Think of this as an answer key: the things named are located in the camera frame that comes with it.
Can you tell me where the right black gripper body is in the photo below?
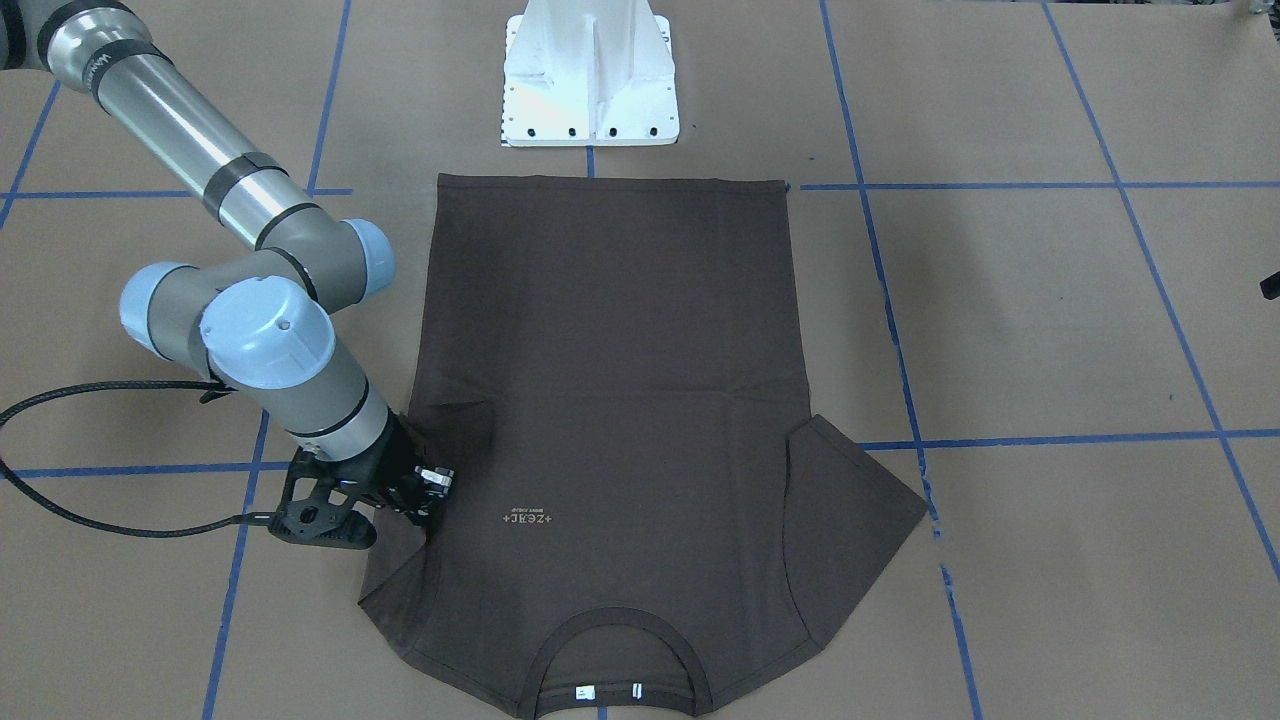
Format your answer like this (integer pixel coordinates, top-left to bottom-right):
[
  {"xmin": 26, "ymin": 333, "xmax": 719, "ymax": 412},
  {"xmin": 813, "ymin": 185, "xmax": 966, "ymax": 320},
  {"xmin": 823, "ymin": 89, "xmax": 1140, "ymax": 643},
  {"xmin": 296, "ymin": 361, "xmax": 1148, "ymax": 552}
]
[{"xmin": 365, "ymin": 413, "xmax": 428, "ymax": 525}]

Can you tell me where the dark brown t-shirt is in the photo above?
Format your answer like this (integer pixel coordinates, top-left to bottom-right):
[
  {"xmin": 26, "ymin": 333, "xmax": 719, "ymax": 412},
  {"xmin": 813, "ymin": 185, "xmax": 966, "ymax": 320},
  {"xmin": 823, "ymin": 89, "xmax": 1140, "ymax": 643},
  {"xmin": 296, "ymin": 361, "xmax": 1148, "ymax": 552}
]
[{"xmin": 358, "ymin": 174, "xmax": 925, "ymax": 719}]

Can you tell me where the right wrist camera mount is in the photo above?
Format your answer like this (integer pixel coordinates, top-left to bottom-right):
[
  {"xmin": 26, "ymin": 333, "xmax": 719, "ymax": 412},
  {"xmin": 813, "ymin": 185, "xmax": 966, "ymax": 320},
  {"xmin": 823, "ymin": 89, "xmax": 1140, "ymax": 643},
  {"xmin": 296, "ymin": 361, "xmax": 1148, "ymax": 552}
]
[{"xmin": 268, "ymin": 448, "xmax": 378, "ymax": 551}]

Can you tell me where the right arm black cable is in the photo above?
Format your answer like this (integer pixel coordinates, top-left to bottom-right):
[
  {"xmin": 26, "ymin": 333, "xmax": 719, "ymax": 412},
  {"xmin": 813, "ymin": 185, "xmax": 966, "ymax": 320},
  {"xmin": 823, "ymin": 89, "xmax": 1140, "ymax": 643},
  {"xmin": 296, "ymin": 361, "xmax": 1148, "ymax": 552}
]
[{"xmin": 0, "ymin": 378, "xmax": 291, "ymax": 541}]

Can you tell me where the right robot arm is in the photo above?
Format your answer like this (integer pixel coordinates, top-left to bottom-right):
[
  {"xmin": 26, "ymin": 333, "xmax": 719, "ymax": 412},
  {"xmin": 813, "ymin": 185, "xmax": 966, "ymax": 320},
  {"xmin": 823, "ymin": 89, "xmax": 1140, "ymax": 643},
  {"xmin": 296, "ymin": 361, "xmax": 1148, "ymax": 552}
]
[{"xmin": 3, "ymin": 1, "xmax": 454, "ymax": 550}]

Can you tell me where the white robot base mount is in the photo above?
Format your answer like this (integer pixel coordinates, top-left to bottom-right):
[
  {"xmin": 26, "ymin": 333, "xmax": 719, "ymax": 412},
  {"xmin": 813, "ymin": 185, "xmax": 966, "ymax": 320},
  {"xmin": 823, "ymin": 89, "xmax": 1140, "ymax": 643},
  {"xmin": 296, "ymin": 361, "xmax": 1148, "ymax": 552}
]
[{"xmin": 500, "ymin": 1, "xmax": 681, "ymax": 149}]

